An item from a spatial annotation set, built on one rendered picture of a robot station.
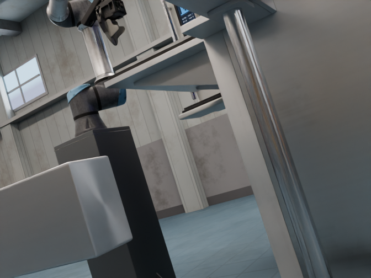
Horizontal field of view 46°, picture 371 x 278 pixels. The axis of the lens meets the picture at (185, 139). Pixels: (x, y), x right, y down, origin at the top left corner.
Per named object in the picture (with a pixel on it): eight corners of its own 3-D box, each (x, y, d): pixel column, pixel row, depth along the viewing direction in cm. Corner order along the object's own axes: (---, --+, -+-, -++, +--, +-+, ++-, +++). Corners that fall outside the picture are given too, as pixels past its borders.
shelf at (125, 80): (289, 53, 190) (287, 48, 190) (228, 29, 128) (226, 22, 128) (195, 92, 212) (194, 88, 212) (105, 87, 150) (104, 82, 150)
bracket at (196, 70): (232, 82, 141) (220, 44, 142) (228, 82, 138) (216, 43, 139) (148, 117, 157) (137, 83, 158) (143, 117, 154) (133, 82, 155)
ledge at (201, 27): (244, 19, 124) (242, 12, 124) (226, 10, 112) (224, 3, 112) (201, 39, 130) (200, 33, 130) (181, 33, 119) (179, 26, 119)
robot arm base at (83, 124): (68, 142, 196) (62, 121, 196) (91, 139, 208) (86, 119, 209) (91, 132, 188) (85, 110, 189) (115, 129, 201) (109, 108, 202)
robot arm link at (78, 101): (72, 121, 203) (64, 94, 204) (100, 113, 207) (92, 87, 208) (73, 115, 191) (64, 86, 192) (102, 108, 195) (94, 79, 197)
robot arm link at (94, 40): (97, 114, 206) (65, 9, 212) (128, 106, 211) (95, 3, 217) (99, 107, 195) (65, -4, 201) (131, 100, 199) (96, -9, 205)
